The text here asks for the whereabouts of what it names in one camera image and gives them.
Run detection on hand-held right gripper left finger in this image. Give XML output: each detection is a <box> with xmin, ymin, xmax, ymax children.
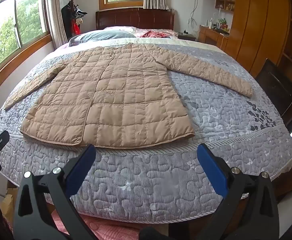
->
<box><xmin>13</xmin><ymin>144</ymin><xmax>98</xmax><ymax>240</ymax></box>

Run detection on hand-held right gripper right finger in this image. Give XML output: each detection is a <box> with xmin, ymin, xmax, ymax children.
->
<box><xmin>197</xmin><ymin>143</ymin><xmax>280</xmax><ymax>240</ymax></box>

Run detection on tan quilted jacket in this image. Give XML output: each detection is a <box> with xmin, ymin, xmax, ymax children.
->
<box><xmin>4</xmin><ymin>43</ymin><xmax>253</xmax><ymax>148</ymax></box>

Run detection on coat rack with clothes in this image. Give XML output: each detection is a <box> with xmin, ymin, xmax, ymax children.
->
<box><xmin>61</xmin><ymin>0</ymin><xmax>88</xmax><ymax>43</ymax></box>

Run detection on cardboard box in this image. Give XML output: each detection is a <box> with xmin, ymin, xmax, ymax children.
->
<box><xmin>0</xmin><ymin>187</ymin><xmax>17</xmax><ymax>228</ymax></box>

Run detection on grey patterned quilt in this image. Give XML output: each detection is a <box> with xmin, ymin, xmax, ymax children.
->
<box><xmin>0</xmin><ymin>36</ymin><xmax>292</xmax><ymax>223</ymax></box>

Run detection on pink checked mattress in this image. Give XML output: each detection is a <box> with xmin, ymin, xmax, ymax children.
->
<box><xmin>49</xmin><ymin>205</ymin><xmax>171</xmax><ymax>240</ymax></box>

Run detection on dark chair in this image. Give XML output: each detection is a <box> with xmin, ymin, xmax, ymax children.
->
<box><xmin>255</xmin><ymin>59</ymin><xmax>292</xmax><ymax>130</ymax></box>

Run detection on large wooden-framed window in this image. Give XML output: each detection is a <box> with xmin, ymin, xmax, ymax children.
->
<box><xmin>0</xmin><ymin>0</ymin><xmax>54</xmax><ymax>95</ymax></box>

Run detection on wooden desk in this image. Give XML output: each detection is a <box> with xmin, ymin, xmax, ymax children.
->
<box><xmin>198</xmin><ymin>25</ymin><xmax>230</xmax><ymax>50</ymax></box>

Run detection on grey pillow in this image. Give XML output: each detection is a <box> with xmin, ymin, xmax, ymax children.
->
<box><xmin>68</xmin><ymin>29</ymin><xmax>136</xmax><ymax>47</ymax></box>

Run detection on dark nightstand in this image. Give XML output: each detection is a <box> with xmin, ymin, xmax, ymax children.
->
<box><xmin>178</xmin><ymin>31</ymin><xmax>196</xmax><ymax>42</ymax></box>

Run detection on white curtain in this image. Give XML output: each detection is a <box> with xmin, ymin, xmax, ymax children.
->
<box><xmin>44</xmin><ymin>0</ymin><xmax>69</xmax><ymax>48</ymax></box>

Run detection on pink floral bedsheet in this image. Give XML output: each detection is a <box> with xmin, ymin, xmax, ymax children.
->
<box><xmin>53</xmin><ymin>26</ymin><xmax>179</xmax><ymax>53</ymax></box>

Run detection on wooden wardrobe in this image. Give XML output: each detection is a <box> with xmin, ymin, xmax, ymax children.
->
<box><xmin>203</xmin><ymin>0</ymin><xmax>292</xmax><ymax>80</ymax></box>

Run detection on red checked cloth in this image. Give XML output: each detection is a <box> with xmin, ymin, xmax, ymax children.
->
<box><xmin>139</xmin><ymin>30</ymin><xmax>172</xmax><ymax>39</ymax></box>

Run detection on dark wooden headboard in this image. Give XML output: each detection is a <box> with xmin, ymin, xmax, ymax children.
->
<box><xmin>95</xmin><ymin>8</ymin><xmax>175</xmax><ymax>32</ymax></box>

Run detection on hanging wall cable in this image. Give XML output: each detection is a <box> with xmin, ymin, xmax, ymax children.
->
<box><xmin>189</xmin><ymin>0</ymin><xmax>199</xmax><ymax>28</ymax></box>

